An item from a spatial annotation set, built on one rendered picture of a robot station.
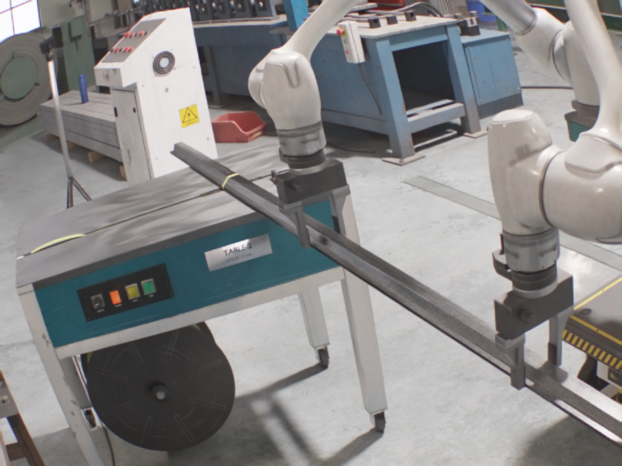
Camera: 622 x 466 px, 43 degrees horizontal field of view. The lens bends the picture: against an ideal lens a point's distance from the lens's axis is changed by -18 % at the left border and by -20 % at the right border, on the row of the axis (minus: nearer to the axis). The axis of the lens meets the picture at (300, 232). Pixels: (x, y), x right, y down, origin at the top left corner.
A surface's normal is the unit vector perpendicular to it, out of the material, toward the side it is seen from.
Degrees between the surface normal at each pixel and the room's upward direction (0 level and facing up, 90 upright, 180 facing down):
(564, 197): 72
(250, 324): 0
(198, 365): 90
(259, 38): 90
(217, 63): 90
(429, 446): 0
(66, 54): 90
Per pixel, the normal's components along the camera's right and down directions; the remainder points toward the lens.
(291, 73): 0.17, 0.08
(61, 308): 0.29, 0.28
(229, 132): -0.62, 0.40
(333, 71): -0.85, 0.33
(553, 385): -0.92, 0.06
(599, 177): -0.61, -0.51
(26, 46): 0.51, 0.20
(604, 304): -0.20, -0.92
